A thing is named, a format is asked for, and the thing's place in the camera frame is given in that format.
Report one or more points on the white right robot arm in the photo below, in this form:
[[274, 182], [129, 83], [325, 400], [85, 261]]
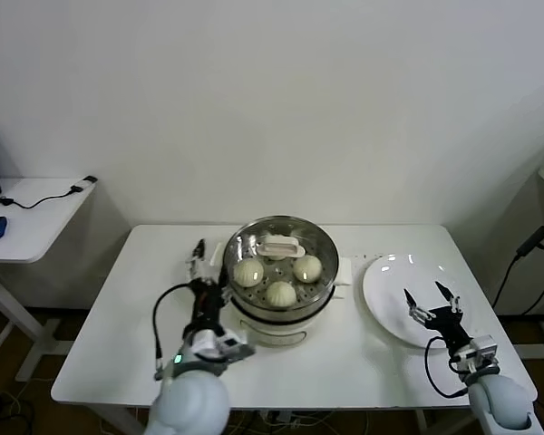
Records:
[[503, 399]]

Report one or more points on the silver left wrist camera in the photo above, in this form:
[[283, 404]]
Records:
[[229, 348]]

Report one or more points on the small black grey adapter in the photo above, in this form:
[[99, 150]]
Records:
[[84, 182]]

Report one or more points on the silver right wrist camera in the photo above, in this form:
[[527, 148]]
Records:
[[479, 353]]

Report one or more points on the stainless steel steamer basket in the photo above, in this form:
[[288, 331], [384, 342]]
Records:
[[326, 281]]

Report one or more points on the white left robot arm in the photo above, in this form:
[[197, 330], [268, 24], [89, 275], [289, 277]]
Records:
[[190, 399]]

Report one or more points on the white round plate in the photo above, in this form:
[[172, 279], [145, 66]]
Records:
[[390, 290]]

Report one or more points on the white power strip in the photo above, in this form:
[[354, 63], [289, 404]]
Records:
[[281, 419]]

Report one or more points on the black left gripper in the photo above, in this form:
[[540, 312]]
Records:
[[206, 308]]

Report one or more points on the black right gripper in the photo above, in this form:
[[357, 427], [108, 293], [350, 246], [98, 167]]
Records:
[[449, 326]]

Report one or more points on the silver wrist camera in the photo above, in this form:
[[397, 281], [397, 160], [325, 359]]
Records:
[[229, 348], [479, 353]]

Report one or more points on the white side desk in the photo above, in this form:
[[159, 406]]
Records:
[[36, 226]]

